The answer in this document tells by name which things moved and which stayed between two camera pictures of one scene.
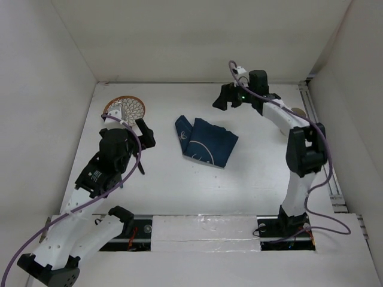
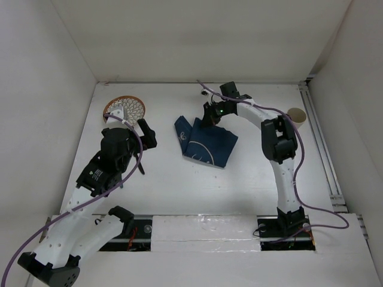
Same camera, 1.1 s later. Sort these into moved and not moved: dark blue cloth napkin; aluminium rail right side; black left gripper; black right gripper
Moved: black right gripper
Not moved: dark blue cloth napkin; aluminium rail right side; black left gripper
